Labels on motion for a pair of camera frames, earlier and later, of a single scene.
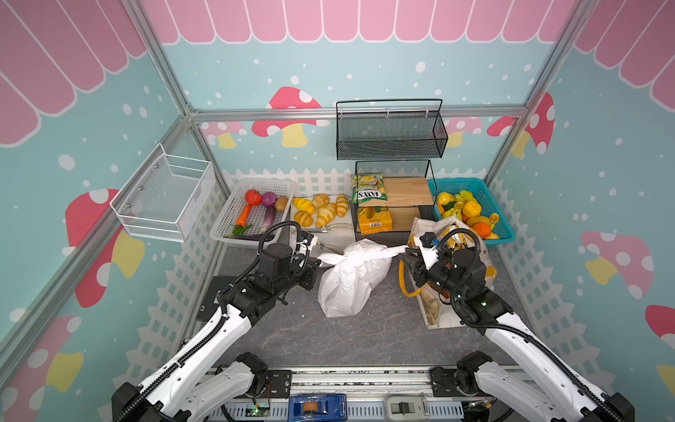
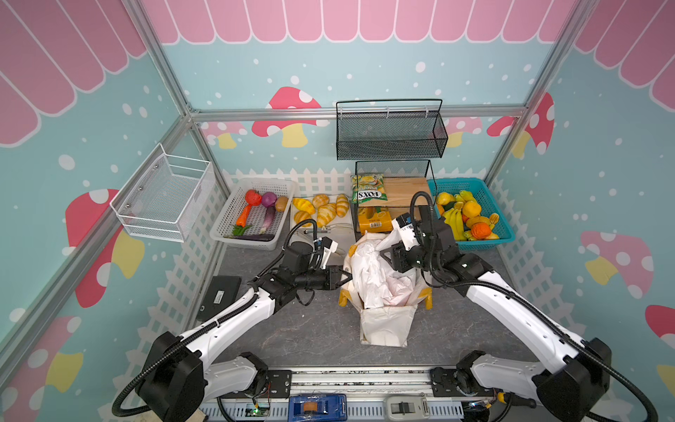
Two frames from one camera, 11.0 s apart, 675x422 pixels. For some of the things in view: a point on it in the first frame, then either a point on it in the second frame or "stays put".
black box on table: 210,303 stays put
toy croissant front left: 303,218 stays put
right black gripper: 414,265 → 400,256
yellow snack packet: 371,221 stays put
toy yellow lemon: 471,209 stays put
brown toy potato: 281,203 stays put
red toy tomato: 253,198 stays put
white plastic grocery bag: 345,287 → 380,283
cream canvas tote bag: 438,312 → 382,325
